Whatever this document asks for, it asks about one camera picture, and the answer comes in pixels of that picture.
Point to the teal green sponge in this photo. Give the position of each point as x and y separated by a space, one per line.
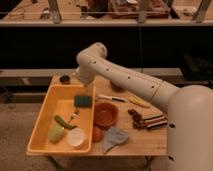
82 101

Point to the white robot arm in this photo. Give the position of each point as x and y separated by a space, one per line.
189 109

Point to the small dark cup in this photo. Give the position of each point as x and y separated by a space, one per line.
64 80

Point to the light green plastic cup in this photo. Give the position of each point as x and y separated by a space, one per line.
55 133

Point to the orange plastic bowl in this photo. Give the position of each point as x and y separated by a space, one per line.
105 114

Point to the yellow banana toy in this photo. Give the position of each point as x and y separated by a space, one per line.
139 102

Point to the small fork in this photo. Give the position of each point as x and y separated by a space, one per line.
74 114

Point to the wooden folding table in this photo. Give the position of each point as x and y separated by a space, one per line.
140 142

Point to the dark grape cluster toy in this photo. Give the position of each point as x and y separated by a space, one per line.
137 121

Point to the orange tomato toy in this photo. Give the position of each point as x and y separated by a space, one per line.
97 134

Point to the grey blue cloth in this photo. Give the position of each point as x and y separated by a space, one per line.
114 136

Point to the yellow plastic bin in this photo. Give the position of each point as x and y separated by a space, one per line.
59 100

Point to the green chili pepper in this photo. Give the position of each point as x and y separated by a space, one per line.
64 124

